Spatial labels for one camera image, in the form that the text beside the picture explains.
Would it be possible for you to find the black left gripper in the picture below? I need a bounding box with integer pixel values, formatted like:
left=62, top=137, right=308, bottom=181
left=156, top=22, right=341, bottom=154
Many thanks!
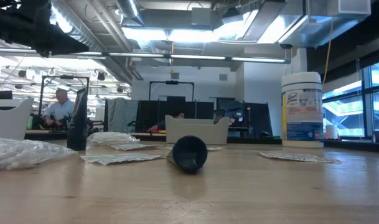
left=32, top=2, right=90, bottom=58

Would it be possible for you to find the clear cotton swab bag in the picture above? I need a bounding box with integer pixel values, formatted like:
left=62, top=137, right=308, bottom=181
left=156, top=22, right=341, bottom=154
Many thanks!
left=87, top=131, right=141, bottom=146
left=0, top=136, right=78, bottom=171

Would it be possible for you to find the person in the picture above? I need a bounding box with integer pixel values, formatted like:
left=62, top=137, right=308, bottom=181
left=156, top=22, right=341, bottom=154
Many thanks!
left=147, top=111, right=186, bottom=132
left=41, top=88, right=75, bottom=131

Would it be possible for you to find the grey cloth cover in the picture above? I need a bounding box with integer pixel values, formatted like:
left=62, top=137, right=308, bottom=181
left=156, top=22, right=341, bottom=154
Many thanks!
left=104, top=98, right=139, bottom=134

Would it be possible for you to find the white plastic bin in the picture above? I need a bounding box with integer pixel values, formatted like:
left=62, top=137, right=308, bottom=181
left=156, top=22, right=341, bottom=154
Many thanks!
left=0, top=98, right=34, bottom=141

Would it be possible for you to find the black partition panel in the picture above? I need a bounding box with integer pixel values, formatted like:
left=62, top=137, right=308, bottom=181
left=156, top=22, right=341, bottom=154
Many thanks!
left=136, top=96, right=215, bottom=133

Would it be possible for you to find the long LED light bar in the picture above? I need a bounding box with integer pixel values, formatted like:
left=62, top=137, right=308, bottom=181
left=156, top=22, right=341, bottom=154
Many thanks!
left=0, top=46, right=292, bottom=65

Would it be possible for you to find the light grey plastic bin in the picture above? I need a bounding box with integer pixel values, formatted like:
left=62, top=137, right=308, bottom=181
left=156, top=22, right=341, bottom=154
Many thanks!
left=164, top=114, right=230, bottom=146

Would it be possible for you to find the Lysol wipes canister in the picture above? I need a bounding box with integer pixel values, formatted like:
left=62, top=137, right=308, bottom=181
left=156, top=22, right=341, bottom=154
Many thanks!
left=281, top=72, right=325, bottom=149

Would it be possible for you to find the white paper roll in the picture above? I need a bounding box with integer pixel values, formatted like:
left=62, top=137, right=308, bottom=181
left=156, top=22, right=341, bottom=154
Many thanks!
left=325, top=124, right=339, bottom=140

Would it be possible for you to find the black standing desk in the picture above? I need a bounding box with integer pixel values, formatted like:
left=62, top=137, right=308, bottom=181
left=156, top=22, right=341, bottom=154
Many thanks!
left=323, top=138, right=379, bottom=154

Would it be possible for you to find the black metal rig frame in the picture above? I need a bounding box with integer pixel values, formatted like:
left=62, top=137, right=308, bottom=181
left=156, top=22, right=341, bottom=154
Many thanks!
left=149, top=80, right=195, bottom=102
left=38, top=75, right=90, bottom=131

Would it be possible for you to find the yellow hanging cable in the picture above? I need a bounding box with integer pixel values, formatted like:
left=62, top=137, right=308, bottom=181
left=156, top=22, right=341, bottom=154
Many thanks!
left=321, top=18, right=334, bottom=85
left=169, top=40, right=175, bottom=75

